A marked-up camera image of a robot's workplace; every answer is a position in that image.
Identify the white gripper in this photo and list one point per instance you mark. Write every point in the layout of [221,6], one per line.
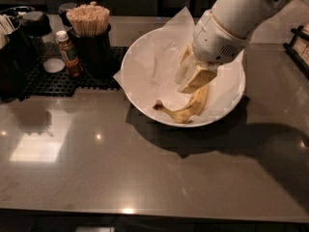
[216,40]

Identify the yellow banana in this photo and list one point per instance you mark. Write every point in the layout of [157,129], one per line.
[194,106]

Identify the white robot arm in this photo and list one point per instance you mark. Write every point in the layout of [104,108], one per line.
[242,17]

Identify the white bowl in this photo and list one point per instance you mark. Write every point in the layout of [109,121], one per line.
[141,94]

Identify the white paper liner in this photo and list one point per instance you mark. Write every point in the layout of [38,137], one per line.
[154,62]

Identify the black chopstick holder cup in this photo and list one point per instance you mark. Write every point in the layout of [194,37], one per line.
[95,52]

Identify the black framed stand at right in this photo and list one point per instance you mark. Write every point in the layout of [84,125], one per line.
[298,48]

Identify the bundle of wooden chopsticks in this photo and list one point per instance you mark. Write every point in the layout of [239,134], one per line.
[89,20]

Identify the small brown sauce bottle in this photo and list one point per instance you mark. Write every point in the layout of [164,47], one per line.
[69,54]

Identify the dark lidded jar behind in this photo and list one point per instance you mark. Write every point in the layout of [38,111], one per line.
[63,9]

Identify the black grid mat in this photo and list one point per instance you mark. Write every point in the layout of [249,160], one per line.
[41,83]

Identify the glass shaker with black lid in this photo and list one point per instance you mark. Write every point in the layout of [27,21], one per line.
[37,27]

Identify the black container at left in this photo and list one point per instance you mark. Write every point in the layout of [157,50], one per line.
[17,54]

